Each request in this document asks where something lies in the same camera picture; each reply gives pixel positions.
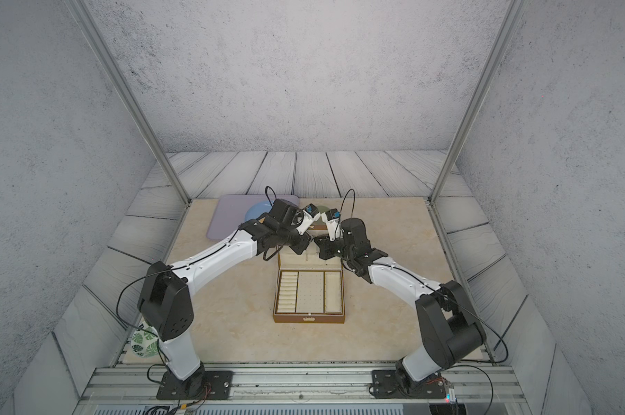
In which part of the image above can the purple tray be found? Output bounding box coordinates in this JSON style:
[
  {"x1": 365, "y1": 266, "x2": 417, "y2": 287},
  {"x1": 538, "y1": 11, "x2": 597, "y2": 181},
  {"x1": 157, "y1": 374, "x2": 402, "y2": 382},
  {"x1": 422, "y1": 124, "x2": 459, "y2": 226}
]
[{"x1": 207, "y1": 194, "x2": 300, "y2": 241}]

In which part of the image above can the blue plate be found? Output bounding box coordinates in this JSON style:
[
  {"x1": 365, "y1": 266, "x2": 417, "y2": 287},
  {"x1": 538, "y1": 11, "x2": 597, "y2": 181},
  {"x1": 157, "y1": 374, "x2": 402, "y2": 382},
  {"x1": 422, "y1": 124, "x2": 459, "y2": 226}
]
[{"x1": 244, "y1": 201, "x2": 272, "y2": 221}]

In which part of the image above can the brown jewelry box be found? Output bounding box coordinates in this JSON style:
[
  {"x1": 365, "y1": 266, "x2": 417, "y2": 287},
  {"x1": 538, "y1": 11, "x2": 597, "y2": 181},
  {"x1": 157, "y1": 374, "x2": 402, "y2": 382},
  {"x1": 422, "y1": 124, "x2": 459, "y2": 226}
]
[{"x1": 273, "y1": 241, "x2": 346, "y2": 324}]

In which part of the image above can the aluminium mounting rail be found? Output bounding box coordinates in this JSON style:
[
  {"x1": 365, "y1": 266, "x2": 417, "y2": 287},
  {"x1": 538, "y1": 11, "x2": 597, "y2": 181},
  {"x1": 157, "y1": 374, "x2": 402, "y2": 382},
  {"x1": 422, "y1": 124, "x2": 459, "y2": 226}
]
[{"x1": 80, "y1": 361, "x2": 530, "y2": 414}]

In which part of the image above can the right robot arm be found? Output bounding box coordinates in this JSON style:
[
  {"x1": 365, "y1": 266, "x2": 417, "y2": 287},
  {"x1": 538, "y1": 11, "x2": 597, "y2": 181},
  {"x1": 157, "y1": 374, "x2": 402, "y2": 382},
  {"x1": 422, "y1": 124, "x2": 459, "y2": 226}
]
[{"x1": 314, "y1": 218, "x2": 487, "y2": 390}]

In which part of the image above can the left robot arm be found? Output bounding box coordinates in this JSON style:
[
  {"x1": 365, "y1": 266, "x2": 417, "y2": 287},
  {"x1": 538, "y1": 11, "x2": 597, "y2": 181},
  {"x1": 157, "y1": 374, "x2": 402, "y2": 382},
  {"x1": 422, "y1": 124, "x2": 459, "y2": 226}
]
[{"x1": 137, "y1": 199, "x2": 320, "y2": 382}]

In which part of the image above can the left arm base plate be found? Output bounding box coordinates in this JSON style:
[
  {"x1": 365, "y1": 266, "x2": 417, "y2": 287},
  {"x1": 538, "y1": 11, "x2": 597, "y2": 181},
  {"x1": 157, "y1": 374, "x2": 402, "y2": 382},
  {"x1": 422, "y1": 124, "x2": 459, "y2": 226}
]
[{"x1": 156, "y1": 370, "x2": 234, "y2": 401}]

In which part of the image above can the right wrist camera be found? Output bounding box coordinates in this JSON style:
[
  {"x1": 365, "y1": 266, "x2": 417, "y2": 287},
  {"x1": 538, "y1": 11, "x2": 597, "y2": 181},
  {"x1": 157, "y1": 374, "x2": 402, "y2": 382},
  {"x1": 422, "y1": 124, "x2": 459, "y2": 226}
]
[{"x1": 322, "y1": 209, "x2": 342, "y2": 241}]

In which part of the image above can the right metal frame post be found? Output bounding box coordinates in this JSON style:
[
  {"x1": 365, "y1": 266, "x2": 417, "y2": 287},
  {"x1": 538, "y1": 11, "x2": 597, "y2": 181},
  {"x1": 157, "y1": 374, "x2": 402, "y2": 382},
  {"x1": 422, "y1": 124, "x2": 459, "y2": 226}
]
[{"x1": 428, "y1": 0, "x2": 528, "y2": 206}]

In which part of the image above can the left metal frame post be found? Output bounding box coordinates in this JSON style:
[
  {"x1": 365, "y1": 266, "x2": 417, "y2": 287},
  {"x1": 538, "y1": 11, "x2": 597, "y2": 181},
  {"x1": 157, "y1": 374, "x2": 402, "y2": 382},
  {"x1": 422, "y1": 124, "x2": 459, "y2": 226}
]
[{"x1": 66, "y1": 0, "x2": 191, "y2": 207}]

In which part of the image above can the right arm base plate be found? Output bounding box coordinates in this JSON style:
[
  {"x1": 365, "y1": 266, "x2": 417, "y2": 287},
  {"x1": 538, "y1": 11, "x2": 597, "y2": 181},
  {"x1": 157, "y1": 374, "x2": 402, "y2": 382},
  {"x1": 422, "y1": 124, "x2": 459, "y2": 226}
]
[{"x1": 369, "y1": 369, "x2": 447, "y2": 399}]

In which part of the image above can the metal frame post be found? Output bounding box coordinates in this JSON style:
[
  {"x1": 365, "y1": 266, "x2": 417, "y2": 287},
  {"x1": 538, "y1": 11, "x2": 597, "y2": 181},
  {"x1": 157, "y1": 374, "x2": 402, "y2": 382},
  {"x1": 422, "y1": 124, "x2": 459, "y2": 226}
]
[
  {"x1": 66, "y1": 0, "x2": 191, "y2": 207},
  {"x1": 428, "y1": 0, "x2": 528, "y2": 206}
]

